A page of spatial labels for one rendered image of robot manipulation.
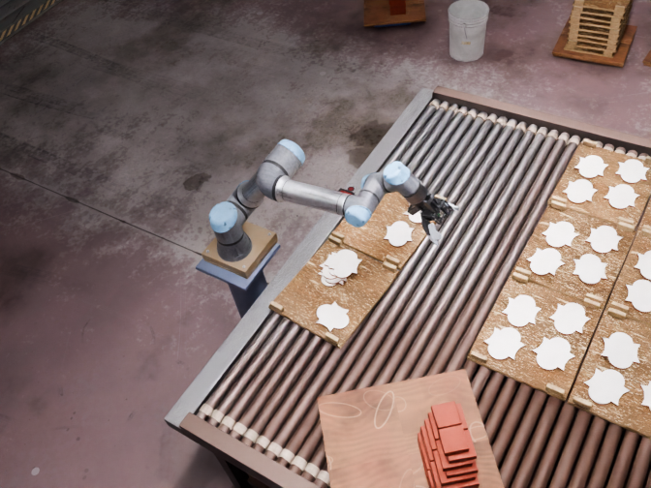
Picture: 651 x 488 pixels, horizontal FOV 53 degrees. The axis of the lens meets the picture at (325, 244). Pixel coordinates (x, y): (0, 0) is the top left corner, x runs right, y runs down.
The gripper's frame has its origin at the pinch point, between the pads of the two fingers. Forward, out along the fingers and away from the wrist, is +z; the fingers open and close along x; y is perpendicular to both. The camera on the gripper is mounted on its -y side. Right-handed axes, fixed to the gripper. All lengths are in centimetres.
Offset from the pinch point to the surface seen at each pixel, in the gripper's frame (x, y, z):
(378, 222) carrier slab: 1, -50, 11
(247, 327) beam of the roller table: -66, -53, -15
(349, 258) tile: -21.2, -41.8, 1.3
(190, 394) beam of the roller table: -97, -46, -24
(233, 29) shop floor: 149, -374, 10
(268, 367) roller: -74, -35, -9
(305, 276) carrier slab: -36, -52, -5
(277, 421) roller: -88, -18, -6
